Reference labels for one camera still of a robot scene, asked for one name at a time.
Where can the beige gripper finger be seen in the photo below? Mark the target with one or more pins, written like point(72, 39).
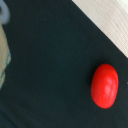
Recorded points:
point(5, 55)

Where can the red sausage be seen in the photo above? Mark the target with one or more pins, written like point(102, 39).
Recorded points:
point(104, 86)

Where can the woven beige placemat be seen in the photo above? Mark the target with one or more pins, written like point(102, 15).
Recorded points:
point(111, 17)

